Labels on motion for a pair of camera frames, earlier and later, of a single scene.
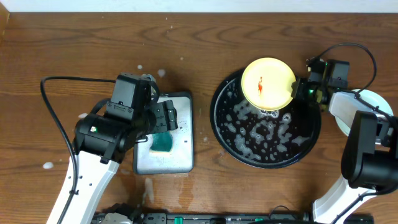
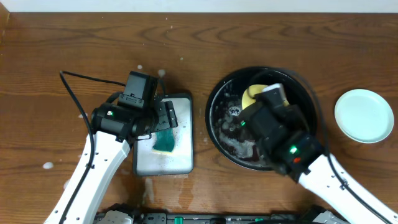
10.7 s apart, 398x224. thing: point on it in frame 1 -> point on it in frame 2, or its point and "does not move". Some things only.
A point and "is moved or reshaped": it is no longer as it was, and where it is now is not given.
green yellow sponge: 162,142 does not move
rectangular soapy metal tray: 181,159 does not move
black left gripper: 168,115 does not move
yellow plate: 266,84 is moved or reshaped
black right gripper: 301,90 -> 291,107
